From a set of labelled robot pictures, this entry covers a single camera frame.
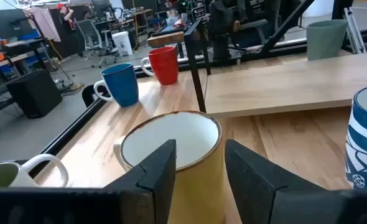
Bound silver aluminium profile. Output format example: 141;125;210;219
343;7;367;54

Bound dark monitor screen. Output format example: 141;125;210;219
0;8;37;40

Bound sage green mug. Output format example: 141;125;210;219
306;19;349;62

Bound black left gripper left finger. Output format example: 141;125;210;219
104;139;177;224

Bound red mug white handle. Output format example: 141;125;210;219
140;45;180;86

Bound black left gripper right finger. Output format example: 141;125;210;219
225;139;324;224

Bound wooden shelf black legs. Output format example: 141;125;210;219
183;17;367;119

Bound black speaker box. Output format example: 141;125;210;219
6;68;63;119

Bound grey office chair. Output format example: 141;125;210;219
76;19;116;68

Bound black table frame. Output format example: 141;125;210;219
0;0;367;187

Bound yellow mug white inside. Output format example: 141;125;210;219
113;110;226;224

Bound wooden workbench top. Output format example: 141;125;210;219
146;30;186;49

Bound person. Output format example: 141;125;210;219
56;2;90;62

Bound blue mug white handle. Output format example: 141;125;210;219
93;62;140;109

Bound blue white floral mug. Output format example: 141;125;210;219
344;83;367;190

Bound black table clamp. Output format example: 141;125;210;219
81;84;109;108

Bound white bucket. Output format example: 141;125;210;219
111;30;134;57

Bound tangled yellow black cables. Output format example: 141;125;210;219
54;77;85;96

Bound hanging white cloth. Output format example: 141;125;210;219
24;6;62;43

